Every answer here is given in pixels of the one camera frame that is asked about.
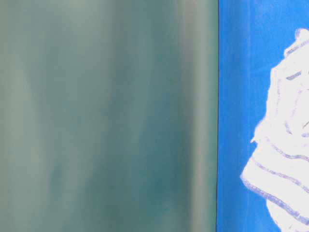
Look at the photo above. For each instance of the white blue striped towel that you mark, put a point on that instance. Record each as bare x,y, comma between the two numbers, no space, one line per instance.
278,169

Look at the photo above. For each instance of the blue table mat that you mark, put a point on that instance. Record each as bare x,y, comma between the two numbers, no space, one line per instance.
253,35

